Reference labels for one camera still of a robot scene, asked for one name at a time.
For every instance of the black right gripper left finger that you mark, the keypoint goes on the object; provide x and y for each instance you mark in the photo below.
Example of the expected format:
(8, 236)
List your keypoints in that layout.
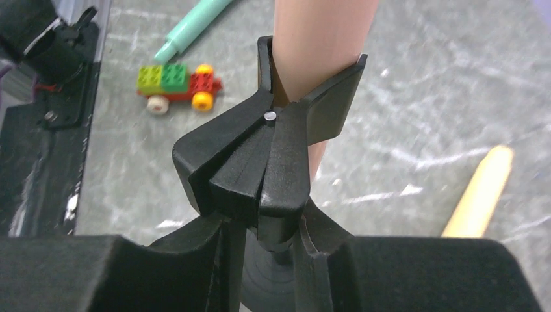
(178, 272)

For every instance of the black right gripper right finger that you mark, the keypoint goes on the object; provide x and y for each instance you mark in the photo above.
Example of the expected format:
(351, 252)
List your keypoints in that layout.
(337, 271)

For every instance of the black round-base mic stand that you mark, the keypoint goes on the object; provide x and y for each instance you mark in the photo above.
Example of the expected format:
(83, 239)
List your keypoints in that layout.
(251, 163)

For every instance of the pink toy microphone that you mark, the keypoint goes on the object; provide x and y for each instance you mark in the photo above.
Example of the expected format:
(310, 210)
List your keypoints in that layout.
(313, 40)

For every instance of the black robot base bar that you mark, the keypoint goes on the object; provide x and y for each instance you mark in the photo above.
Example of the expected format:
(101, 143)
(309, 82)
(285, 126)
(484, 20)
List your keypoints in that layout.
(49, 100)

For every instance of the yellow toy microphone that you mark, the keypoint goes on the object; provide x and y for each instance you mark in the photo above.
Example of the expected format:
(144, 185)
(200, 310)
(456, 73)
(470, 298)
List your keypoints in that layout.
(471, 217)

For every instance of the colourful toy brick car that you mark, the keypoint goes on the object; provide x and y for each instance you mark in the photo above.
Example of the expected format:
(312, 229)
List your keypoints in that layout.
(173, 82)

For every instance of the mint green toy microphone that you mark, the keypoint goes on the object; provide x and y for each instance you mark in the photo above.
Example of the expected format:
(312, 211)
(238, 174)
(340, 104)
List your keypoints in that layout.
(189, 28)

